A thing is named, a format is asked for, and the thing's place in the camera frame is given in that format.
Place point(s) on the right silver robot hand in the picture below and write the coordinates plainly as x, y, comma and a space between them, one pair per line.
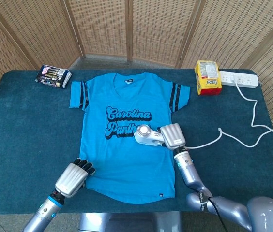
172, 136

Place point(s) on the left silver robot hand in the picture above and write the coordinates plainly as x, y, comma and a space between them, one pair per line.
72, 177

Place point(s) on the white handheld steamer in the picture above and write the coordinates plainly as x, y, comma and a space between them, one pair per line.
146, 137

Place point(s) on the blue Carolina Panthers t-shirt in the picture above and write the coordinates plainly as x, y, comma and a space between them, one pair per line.
126, 169

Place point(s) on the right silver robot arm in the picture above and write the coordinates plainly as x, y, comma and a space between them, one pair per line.
199, 188

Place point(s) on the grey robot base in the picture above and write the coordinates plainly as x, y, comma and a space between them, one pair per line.
126, 222

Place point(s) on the dark teal table cover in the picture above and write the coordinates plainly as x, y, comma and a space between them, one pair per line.
30, 125

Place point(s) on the yellow red snack package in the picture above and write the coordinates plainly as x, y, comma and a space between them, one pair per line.
207, 77

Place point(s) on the white power strip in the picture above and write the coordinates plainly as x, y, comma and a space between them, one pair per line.
244, 81

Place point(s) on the dark sanitary pad package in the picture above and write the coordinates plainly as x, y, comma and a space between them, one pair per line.
53, 76

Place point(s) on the woven wooden folding screen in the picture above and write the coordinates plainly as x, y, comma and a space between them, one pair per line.
102, 26

